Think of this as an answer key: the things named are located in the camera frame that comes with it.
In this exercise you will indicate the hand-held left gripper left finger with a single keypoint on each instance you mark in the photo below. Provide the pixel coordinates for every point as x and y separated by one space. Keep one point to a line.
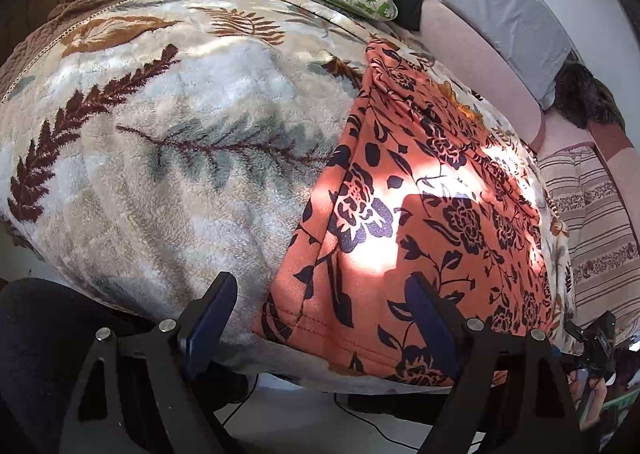
210 326

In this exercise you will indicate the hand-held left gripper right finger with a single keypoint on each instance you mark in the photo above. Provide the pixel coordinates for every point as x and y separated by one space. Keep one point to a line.
431 326

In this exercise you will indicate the orange floral cloth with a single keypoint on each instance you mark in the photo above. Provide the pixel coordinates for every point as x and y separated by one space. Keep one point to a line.
400 214

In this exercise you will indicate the person's right hand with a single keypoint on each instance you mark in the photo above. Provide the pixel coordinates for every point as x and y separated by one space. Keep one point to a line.
592 401

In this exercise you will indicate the green cloth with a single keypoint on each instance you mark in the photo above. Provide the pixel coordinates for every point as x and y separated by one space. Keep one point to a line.
617 401

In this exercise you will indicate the striped floral mattress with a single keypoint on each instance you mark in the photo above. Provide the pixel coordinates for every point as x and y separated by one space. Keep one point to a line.
595 234

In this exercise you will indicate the leaf print fleece blanket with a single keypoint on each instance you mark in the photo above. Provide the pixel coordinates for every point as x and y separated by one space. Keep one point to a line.
150 158

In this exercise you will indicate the dark furry cloth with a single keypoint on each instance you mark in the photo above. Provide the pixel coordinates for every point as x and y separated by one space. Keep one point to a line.
582 93

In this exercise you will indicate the pink upholstered headboard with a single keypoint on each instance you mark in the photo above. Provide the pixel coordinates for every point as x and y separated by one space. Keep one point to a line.
475 63

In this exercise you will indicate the grey pillow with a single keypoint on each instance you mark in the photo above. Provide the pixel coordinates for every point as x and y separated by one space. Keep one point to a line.
505 13

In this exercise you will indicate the brown bedspread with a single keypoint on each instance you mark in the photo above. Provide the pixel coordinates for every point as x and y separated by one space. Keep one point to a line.
75 3

